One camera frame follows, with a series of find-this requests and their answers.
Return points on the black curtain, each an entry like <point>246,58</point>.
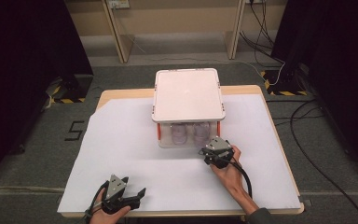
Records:
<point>21,77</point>
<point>338,62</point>

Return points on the pink jelly sandal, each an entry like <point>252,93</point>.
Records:
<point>179,133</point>
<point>201,132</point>

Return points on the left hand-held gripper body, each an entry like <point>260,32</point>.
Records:
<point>115,186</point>

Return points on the beige wooden desk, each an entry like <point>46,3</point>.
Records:
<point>174,18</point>

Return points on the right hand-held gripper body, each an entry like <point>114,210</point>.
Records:
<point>218,144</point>

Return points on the person's left hand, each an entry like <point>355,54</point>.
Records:
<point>105,218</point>

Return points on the white table cloth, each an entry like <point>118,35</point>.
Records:
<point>121,149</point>

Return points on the person's right hand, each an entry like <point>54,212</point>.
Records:
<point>231,177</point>

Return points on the white plastic shoe box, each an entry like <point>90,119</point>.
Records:
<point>188,95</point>

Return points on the hazard striped stand base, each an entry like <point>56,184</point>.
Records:
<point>281,84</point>
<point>71,90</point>

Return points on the white power outlet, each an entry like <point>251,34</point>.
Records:
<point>118,3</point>

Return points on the wooden table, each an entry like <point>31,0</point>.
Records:
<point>127,92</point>

